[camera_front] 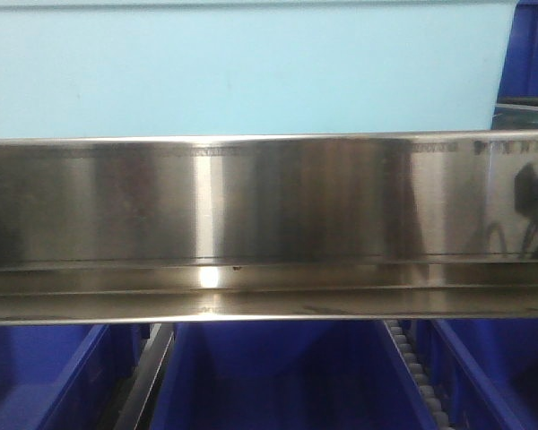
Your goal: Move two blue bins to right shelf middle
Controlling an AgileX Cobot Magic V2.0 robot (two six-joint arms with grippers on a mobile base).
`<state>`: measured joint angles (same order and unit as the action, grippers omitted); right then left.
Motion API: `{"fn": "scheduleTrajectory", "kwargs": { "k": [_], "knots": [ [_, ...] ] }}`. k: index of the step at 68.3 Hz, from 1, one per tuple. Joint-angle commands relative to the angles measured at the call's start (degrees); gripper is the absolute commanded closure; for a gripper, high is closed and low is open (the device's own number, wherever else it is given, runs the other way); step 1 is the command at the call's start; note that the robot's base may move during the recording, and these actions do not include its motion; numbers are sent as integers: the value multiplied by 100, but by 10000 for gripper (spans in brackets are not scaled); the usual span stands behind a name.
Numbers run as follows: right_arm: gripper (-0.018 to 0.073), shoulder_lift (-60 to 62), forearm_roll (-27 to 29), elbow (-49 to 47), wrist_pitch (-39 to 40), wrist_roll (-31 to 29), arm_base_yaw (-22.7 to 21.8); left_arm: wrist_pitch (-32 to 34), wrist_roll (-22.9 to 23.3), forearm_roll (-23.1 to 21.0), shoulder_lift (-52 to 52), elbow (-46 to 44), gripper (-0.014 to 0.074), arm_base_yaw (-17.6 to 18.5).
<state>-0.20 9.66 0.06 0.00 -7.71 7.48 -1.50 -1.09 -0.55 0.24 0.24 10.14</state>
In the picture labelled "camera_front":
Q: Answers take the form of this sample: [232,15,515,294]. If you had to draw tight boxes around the stainless steel shelf rail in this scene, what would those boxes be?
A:
[0,130,538,325]

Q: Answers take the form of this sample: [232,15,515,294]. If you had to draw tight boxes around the light blue plastic bin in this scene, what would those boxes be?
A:
[0,1,516,138]

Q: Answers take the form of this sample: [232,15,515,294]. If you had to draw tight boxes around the left roller track divider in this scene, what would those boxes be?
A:
[97,323,174,429]

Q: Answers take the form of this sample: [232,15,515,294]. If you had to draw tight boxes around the blue bin lower middle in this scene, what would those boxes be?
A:
[152,320,437,429]

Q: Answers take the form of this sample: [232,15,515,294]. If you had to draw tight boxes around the right roller track divider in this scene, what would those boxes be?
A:
[383,320,452,429]

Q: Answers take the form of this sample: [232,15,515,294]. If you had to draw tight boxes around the blue bin lower right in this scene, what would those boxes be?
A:
[408,319,538,429]

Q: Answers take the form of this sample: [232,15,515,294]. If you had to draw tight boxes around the blue bin upper right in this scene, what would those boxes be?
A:
[498,1,538,101]

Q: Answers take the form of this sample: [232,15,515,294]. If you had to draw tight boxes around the blue bin lower left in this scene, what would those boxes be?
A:
[0,323,151,429]

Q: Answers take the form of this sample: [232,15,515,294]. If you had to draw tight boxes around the roller track divider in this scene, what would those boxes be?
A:
[97,323,174,429]
[383,320,452,429]

